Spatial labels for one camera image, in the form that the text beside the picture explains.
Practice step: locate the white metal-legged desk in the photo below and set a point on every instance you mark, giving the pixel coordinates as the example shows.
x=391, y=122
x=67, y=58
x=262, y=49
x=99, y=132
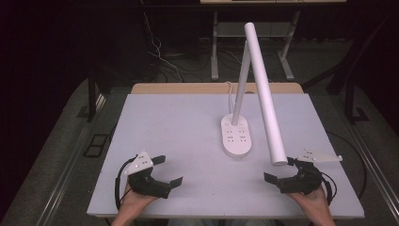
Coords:
x=214, y=62

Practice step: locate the white desk lamp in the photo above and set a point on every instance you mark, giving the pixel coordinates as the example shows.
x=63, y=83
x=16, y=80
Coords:
x=235, y=141

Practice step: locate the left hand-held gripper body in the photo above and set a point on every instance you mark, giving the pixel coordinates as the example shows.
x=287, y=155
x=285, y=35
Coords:
x=147, y=184

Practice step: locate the person's right hand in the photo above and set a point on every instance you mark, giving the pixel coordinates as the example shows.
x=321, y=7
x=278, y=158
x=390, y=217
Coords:
x=310, y=202

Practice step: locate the person's left hand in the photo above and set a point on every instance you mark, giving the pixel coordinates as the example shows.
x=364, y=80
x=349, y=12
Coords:
x=135, y=202

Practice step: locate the metal floor rail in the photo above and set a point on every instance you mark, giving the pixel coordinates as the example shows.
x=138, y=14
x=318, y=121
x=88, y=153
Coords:
x=67, y=169
x=375, y=166

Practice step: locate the black metal stand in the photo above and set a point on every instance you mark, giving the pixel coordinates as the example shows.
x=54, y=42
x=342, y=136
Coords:
x=349, y=100
x=91, y=100

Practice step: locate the black floor socket frame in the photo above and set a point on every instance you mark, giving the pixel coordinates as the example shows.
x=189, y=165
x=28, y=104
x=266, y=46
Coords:
x=95, y=146

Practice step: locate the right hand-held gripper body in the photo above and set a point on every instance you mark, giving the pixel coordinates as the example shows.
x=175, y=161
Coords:
x=302, y=182

